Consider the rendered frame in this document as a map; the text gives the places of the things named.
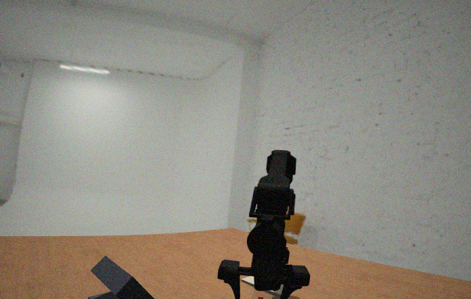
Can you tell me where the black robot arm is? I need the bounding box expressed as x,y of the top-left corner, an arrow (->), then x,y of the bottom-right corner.
247,150 -> 296,291

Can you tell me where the grey sloped panel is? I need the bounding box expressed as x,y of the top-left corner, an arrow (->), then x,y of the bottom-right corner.
88,256 -> 154,299

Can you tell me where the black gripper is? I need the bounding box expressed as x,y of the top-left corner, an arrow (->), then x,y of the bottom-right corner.
217,260 -> 310,299

